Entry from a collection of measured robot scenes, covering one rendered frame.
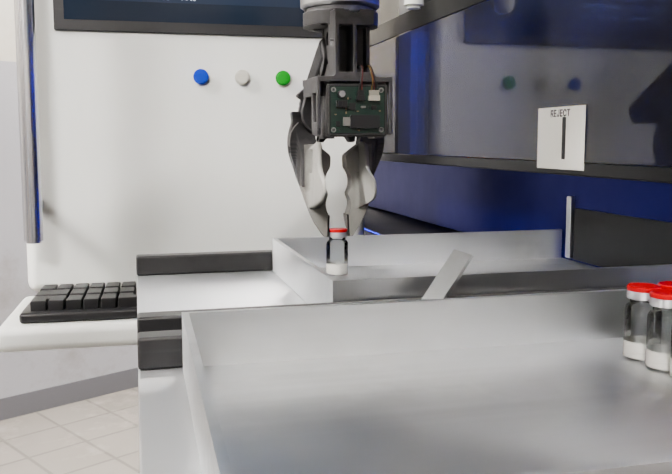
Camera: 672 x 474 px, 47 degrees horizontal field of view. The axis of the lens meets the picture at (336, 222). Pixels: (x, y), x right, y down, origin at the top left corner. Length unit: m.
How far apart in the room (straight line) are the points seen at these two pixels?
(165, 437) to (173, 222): 0.80
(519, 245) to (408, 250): 0.13
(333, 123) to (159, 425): 0.38
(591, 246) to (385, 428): 0.54
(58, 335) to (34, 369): 2.22
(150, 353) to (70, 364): 2.76
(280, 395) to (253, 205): 0.76
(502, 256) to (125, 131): 0.57
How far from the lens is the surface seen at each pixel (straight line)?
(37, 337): 0.97
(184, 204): 1.16
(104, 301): 0.98
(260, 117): 1.17
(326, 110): 0.70
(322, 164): 0.76
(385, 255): 0.85
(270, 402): 0.42
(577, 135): 0.76
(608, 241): 0.86
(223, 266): 0.82
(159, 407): 0.42
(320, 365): 0.48
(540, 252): 0.93
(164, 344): 0.48
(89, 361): 3.27
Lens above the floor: 1.02
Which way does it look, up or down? 6 degrees down
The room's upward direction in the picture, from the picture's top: straight up
